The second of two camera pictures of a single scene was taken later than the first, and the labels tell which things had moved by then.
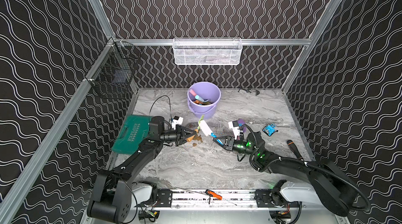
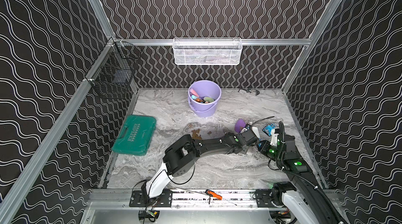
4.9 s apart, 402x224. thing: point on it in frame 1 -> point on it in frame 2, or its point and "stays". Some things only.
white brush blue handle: (206, 130) -> (255, 131)
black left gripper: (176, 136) -> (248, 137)
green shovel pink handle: (197, 130) -> (208, 99)
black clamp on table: (256, 91) stays
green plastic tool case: (136, 127) stays
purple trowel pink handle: (191, 90) stays
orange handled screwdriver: (211, 193) stays
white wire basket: (207, 51) stays
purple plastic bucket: (207, 91) stays
